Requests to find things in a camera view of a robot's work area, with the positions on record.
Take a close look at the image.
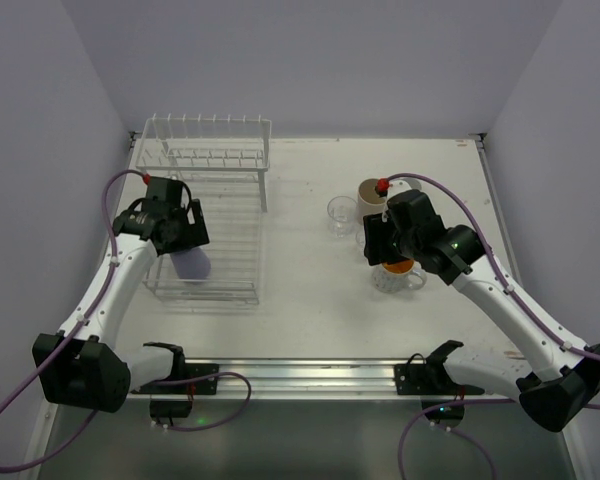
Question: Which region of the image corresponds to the clear glass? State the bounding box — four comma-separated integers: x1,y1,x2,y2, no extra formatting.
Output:
355,229,365,251

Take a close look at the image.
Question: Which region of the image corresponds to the floral white mug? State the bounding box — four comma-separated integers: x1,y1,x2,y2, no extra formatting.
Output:
372,260,427,294

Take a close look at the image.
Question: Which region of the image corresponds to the lavender cup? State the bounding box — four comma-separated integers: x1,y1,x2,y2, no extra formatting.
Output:
170,248,211,281

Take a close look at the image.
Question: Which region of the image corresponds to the beige cup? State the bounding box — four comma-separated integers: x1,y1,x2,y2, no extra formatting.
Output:
357,178,385,225

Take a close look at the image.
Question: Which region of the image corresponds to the clear glass tier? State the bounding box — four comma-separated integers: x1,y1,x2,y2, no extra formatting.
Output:
327,196,357,238

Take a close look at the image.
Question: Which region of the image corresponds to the pink coffee mug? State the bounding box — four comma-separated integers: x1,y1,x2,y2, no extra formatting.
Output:
400,177,422,191

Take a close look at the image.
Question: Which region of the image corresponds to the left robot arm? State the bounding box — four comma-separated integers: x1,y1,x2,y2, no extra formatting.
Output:
32,174,211,413

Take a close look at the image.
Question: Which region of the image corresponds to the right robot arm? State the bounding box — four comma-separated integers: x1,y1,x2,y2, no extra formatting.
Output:
364,179,600,432

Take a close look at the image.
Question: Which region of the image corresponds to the white wire dish rack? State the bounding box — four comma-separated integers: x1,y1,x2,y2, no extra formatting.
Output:
133,115,271,305

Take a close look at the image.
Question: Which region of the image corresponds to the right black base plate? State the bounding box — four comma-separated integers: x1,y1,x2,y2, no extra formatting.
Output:
393,353,485,396

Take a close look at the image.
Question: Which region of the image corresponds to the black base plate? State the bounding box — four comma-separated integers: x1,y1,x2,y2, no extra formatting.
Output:
149,360,221,397
393,353,485,396

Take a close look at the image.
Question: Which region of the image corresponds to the aluminium front rail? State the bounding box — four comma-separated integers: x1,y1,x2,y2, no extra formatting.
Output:
44,357,571,401

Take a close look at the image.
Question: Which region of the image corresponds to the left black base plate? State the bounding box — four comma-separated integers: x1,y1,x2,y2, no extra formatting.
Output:
149,360,221,397

